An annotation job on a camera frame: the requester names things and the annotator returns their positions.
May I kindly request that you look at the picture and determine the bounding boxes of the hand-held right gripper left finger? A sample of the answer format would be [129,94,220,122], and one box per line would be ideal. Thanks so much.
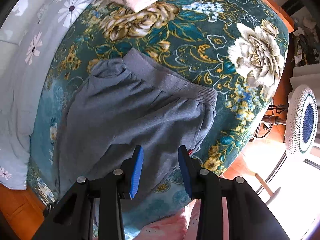
[32,145,144,240]

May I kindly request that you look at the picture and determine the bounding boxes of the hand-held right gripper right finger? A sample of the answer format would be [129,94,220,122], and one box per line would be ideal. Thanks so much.
[178,145,291,240]

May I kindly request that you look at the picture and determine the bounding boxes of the light blue daisy quilt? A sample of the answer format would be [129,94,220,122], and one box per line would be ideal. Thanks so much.
[0,0,100,190]

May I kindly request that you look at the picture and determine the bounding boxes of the wooden bed frame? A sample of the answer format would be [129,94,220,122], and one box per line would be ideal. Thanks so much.
[234,0,296,33]

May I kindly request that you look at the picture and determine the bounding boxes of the green floral blanket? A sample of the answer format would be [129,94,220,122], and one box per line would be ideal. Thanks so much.
[26,0,290,230]

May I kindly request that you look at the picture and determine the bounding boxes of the stool with crocheted cover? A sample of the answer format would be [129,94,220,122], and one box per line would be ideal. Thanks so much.
[252,84,318,155]

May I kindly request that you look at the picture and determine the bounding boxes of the pink cloth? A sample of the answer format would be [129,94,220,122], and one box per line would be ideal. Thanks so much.
[92,200,230,240]

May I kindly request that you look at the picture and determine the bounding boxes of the grey pants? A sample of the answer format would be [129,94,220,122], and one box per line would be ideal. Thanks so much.
[55,48,218,198]

